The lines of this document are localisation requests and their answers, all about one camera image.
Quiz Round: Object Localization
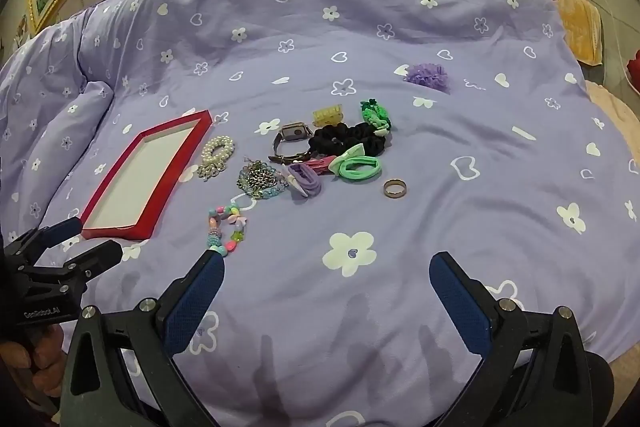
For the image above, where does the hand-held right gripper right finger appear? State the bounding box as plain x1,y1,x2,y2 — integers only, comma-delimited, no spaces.
429,251,601,427

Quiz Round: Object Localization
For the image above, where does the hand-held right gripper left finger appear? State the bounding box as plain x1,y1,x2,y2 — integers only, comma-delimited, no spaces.
60,249,226,427

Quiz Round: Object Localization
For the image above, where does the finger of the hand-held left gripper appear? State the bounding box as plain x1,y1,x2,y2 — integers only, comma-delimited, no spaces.
29,240,124,294
5,216,84,259

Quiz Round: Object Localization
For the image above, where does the colourful bead bracelet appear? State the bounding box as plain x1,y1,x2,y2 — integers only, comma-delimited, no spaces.
206,202,251,258

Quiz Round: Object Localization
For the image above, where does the red jewelry tray box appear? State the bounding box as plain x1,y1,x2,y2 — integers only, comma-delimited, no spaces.
80,109,213,241

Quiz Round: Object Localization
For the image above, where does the metal chain with blue beads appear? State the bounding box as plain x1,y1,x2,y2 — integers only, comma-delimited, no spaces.
236,159,289,200

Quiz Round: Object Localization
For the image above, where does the wristwatch with brown strap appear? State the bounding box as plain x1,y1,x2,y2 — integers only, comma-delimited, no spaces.
270,122,314,164

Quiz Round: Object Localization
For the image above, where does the black scrunchie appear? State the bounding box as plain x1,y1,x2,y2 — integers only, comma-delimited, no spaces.
307,123,394,160

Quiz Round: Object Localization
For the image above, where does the green braided hair tie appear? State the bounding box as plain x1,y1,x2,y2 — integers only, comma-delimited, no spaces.
360,99,394,138

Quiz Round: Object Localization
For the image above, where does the person's left hand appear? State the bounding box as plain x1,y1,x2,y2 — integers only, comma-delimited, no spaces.
0,322,67,403

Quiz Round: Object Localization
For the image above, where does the pearl scrunchie with rhinestone bow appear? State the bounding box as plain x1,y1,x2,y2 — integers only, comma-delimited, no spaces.
196,135,236,182

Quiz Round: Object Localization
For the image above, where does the purple bow hair clip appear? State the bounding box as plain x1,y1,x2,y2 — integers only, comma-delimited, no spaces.
286,162,324,199

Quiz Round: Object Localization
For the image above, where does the pink hair clip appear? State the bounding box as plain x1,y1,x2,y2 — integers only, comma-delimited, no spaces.
300,157,336,176

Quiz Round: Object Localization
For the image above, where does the yellow hair claw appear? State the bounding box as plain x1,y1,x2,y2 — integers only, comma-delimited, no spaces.
312,107,348,128

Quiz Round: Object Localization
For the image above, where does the purple flower hair accessory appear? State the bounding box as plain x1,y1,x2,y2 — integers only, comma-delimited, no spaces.
404,63,451,94

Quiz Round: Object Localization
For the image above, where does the red object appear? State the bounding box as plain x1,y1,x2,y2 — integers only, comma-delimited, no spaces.
626,49,640,96

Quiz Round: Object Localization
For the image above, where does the purple floral blanket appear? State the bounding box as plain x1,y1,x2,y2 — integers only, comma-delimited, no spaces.
0,0,639,427

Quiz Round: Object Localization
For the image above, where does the orange towel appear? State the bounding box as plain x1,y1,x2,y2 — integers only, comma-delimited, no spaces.
520,0,604,67

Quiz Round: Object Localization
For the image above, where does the mint green bow hair tie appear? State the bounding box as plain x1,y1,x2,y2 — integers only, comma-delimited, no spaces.
328,144,384,182

